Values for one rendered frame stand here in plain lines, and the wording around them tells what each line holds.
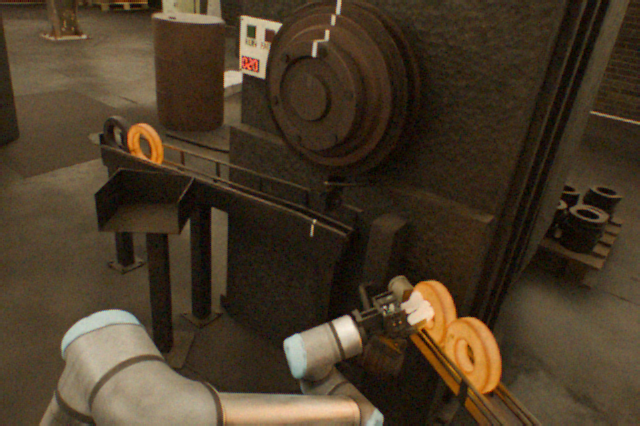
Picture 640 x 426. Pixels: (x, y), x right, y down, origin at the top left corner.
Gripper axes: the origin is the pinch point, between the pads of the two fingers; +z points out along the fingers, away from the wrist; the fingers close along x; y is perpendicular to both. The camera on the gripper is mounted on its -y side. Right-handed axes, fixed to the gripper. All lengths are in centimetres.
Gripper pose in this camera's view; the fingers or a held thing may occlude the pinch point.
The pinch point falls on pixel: (433, 307)
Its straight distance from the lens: 121.5
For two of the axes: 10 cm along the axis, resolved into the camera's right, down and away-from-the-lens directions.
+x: -3.1, -4.7, 8.3
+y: -1.9, -8.2, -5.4
